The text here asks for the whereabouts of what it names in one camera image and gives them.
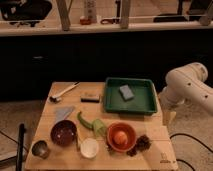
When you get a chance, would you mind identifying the green plastic tray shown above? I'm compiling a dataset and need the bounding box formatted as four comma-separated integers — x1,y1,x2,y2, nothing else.
103,77,157,115

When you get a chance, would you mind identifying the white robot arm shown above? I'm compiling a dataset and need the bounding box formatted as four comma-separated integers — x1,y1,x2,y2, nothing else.
160,62,213,115

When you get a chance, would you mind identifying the grey triangular cloth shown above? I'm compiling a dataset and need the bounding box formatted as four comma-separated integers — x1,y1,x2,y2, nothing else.
55,106,75,122

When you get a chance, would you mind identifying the purple bowl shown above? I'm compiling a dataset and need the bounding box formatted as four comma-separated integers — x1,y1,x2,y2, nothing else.
50,120,77,147

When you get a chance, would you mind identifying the small metal cup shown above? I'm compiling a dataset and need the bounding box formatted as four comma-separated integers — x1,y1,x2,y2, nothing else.
32,140,50,159

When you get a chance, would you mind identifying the white bottle on ledge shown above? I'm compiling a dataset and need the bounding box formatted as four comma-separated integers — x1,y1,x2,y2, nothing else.
84,0,97,23

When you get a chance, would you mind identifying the light green leafy vegetable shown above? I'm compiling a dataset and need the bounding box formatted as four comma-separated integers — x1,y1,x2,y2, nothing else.
92,119,107,137

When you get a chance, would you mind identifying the orange fruit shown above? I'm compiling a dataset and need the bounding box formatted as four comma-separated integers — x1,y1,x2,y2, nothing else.
113,131,127,144

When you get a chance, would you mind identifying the black pole at left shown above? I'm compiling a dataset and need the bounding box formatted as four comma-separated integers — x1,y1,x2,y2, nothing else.
16,123,25,171

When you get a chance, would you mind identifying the white small bowl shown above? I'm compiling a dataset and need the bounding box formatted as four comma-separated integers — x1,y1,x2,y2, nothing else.
80,138,99,159

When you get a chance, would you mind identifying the green chili pepper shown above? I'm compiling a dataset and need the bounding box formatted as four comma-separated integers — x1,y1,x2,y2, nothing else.
77,111,93,130

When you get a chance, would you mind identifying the black cable on floor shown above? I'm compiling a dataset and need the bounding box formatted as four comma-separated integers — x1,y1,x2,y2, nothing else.
169,132,213,171

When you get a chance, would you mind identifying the wooden black felt eraser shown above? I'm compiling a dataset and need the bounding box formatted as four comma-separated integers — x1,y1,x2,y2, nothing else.
80,93,100,103

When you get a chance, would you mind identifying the red object on ledge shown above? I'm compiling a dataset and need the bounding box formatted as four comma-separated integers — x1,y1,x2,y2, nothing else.
79,16,92,25

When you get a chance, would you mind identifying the orange bowl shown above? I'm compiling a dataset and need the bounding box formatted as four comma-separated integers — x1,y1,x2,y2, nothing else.
107,122,136,153

